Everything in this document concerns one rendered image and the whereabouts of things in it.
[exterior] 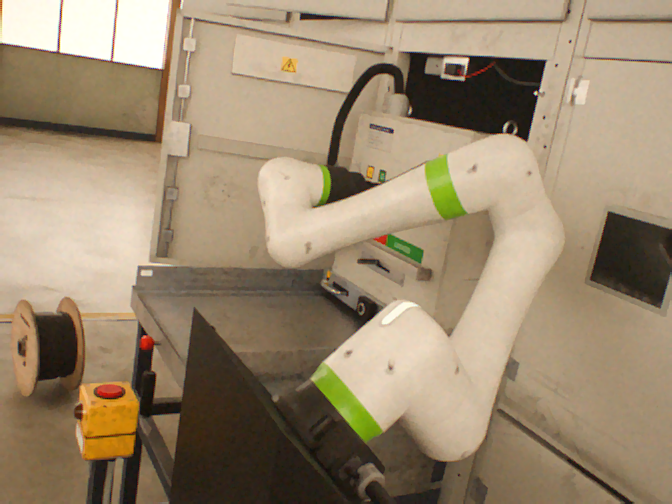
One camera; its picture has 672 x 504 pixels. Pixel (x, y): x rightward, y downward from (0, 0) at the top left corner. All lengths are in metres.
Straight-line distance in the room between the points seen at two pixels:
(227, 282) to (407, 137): 0.63
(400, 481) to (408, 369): 0.79
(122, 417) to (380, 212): 0.56
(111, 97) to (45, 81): 1.09
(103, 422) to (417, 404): 0.50
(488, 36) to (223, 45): 0.76
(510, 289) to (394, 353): 0.33
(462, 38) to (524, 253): 0.74
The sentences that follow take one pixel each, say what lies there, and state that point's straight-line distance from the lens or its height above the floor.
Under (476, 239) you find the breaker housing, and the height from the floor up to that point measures 1.16.
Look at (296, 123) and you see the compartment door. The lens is 2.05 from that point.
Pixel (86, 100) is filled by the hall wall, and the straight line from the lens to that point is 12.59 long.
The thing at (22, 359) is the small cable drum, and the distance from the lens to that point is 3.11.
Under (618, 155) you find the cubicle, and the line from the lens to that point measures 1.39.
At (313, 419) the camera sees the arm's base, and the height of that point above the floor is 1.01.
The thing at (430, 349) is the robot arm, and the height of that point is 1.11.
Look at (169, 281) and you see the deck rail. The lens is 1.84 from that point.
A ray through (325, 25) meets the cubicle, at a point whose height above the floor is 1.64.
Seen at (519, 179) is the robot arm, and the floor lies 1.34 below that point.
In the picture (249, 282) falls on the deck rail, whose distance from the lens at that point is 1.92.
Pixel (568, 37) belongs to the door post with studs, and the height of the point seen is 1.62.
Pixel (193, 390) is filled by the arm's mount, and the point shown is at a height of 0.99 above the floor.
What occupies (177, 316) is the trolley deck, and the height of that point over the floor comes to 0.85.
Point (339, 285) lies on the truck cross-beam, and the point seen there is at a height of 0.90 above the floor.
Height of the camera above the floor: 1.43
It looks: 13 degrees down
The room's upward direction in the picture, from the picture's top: 10 degrees clockwise
